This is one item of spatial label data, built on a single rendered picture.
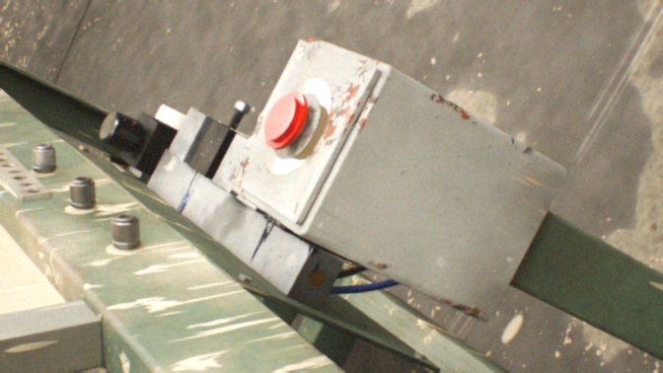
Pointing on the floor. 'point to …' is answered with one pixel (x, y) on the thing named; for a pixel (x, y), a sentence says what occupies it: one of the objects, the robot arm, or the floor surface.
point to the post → (594, 283)
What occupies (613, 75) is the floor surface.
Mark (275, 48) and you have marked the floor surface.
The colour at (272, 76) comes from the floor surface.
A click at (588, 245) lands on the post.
